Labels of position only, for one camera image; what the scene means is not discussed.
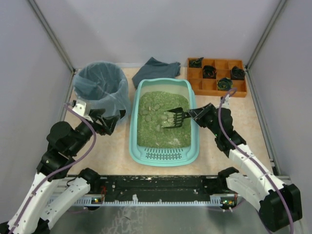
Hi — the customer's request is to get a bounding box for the black trash bin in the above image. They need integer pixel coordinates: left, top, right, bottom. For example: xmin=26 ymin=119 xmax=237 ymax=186
xmin=115 ymin=110 xmax=127 ymax=124

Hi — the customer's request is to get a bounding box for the black litter scoop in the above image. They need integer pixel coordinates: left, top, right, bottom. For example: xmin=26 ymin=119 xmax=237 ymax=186
xmin=162 ymin=107 xmax=191 ymax=129

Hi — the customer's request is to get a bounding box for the teal plastic litter box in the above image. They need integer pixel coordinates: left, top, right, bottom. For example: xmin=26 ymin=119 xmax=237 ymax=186
xmin=129 ymin=78 xmax=199 ymax=167

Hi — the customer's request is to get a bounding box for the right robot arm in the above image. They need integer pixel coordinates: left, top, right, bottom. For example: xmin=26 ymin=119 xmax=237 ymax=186
xmin=183 ymin=103 xmax=303 ymax=232

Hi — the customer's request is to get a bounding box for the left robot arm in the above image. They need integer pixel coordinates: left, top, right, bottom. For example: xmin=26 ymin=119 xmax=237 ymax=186
xmin=0 ymin=106 xmax=126 ymax=234

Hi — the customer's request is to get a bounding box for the green cat litter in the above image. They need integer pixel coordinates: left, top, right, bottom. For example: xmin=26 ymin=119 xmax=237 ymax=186
xmin=137 ymin=91 xmax=191 ymax=148

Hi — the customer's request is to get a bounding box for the translucent blue bin liner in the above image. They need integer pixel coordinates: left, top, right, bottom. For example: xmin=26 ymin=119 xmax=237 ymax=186
xmin=73 ymin=61 xmax=131 ymax=119

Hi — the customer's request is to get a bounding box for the orange wooden compartment tray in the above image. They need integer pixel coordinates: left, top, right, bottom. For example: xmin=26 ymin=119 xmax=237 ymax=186
xmin=187 ymin=57 xmax=247 ymax=98

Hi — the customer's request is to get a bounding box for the black rolled item lower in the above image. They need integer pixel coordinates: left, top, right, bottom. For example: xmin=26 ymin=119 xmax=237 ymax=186
xmin=216 ymin=77 xmax=233 ymax=91

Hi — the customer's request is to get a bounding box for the black rolled item middle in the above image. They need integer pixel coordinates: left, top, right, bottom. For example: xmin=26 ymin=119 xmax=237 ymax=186
xmin=202 ymin=65 xmax=217 ymax=79

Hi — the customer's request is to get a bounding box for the black rolled item top-left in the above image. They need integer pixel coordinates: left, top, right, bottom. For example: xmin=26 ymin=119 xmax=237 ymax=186
xmin=189 ymin=57 xmax=204 ymax=68

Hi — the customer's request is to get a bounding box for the black rolled item right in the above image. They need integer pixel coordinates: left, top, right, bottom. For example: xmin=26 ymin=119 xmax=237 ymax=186
xmin=230 ymin=66 xmax=245 ymax=80

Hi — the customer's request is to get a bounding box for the grey-blue cloth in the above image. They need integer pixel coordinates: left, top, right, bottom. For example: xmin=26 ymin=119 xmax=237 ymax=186
xmin=132 ymin=57 xmax=181 ymax=88

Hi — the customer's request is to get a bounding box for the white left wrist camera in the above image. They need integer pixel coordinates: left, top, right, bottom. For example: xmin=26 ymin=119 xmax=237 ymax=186
xmin=71 ymin=99 xmax=88 ymax=117

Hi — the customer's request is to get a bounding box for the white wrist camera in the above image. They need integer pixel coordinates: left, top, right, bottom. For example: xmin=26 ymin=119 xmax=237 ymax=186
xmin=71 ymin=99 xmax=88 ymax=117
xmin=219 ymin=95 xmax=231 ymax=109

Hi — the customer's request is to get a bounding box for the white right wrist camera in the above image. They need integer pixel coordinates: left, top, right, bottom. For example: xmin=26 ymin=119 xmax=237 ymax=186
xmin=219 ymin=95 xmax=231 ymax=109

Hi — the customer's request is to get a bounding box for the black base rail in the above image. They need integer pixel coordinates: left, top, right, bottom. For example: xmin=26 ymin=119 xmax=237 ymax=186
xmin=43 ymin=174 xmax=269 ymax=212

